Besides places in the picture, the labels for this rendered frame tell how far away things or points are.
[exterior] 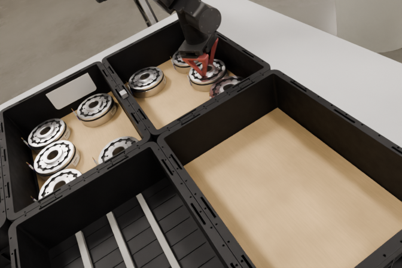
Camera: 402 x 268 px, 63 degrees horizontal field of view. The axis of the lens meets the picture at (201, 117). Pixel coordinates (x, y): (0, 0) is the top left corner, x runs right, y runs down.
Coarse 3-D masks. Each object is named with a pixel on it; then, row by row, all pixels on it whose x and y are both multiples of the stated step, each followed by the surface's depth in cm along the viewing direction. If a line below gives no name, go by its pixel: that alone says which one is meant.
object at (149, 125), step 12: (168, 24) 98; (144, 36) 96; (120, 48) 95; (240, 48) 80; (252, 60) 76; (120, 84) 82; (240, 84) 70; (132, 96) 77; (216, 96) 69; (144, 120) 70; (180, 120) 67; (156, 132) 66
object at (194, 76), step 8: (200, 64) 92; (216, 64) 89; (224, 64) 89; (192, 72) 90; (216, 72) 87; (224, 72) 87; (192, 80) 87; (200, 80) 87; (208, 80) 85; (216, 80) 85
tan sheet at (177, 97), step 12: (168, 60) 103; (168, 72) 98; (228, 72) 91; (168, 84) 94; (180, 84) 92; (156, 96) 91; (168, 96) 90; (180, 96) 89; (192, 96) 87; (204, 96) 86; (144, 108) 89; (156, 108) 88; (168, 108) 86; (180, 108) 85; (192, 108) 84; (156, 120) 84; (168, 120) 83
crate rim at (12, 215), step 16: (96, 64) 92; (64, 80) 90; (112, 80) 84; (32, 96) 88; (0, 112) 87; (128, 112) 73; (0, 128) 81; (144, 128) 68; (0, 144) 77; (112, 160) 64; (80, 176) 63; (32, 208) 60
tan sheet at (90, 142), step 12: (120, 108) 92; (72, 120) 93; (120, 120) 88; (72, 132) 89; (84, 132) 88; (96, 132) 87; (108, 132) 86; (120, 132) 84; (132, 132) 83; (84, 144) 85; (96, 144) 83; (36, 156) 86; (84, 156) 81; (96, 156) 80; (84, 168) 78
